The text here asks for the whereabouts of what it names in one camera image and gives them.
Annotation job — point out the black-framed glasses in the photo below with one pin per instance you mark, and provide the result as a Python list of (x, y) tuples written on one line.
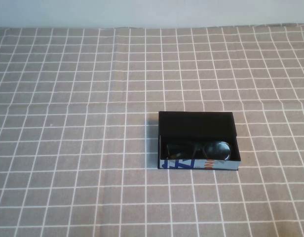
[(216, 149)]

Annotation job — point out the black glasses case printed side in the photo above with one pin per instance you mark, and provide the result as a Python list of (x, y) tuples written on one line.
[(196, 124)]

